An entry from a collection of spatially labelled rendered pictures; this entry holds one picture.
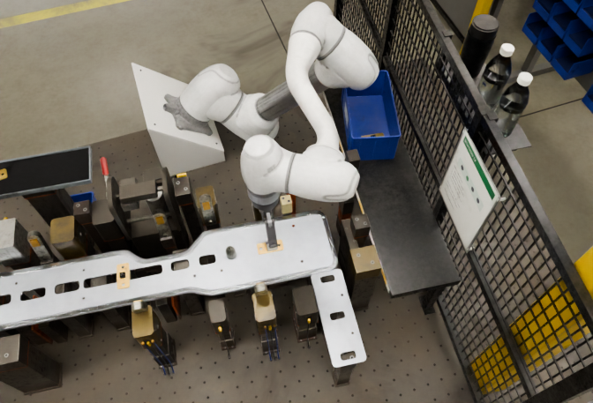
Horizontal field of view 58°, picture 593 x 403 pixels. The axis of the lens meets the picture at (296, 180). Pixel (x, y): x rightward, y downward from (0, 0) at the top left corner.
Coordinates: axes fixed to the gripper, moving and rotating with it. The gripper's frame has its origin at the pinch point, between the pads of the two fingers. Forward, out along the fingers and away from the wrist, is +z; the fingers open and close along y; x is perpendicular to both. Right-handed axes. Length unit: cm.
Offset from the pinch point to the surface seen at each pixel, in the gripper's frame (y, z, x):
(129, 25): 242, 113, 61
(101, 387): -24, 43, 63
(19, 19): 264, 113, 137
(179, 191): 19.4, 1.1, 25.0
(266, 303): -20.0, 8.7, 4.8
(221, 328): -20.5, 20.4, 19.4
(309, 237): 0.6, 13.2, -13.0
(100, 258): 8, 13, 54
